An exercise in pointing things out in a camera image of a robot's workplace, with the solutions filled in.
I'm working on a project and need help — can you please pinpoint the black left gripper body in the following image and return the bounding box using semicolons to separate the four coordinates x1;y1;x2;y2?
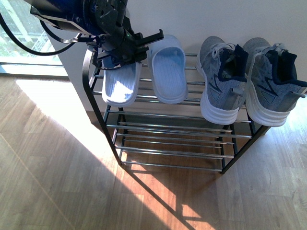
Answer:
87;14;148;66

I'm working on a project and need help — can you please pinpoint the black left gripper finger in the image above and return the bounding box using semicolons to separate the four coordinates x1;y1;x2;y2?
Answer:
92;49;120;70
136;29;164;47

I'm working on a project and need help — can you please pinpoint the light blue slipper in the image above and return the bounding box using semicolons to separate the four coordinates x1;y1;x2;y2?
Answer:
147;34;188;104
102;57;142;107

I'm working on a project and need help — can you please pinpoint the grey sneaker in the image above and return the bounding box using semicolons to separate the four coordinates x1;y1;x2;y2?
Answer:
196;36;248;125
243;37;307;127

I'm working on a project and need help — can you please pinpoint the black metal shoe rack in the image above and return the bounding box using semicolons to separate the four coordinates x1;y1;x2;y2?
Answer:
82;47;268;173

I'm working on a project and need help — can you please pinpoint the window with dark frame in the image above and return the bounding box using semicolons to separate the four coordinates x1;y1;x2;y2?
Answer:
0;0;67;77

